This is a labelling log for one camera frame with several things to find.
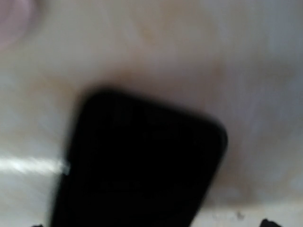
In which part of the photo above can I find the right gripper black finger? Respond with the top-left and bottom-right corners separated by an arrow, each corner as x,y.
259,219 -> 282,227

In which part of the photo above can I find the black phone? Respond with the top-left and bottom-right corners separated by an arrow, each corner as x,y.
49,87 -> 228,227

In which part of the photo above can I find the pink phone case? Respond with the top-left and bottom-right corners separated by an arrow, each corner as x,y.
0,0 -> 37,50

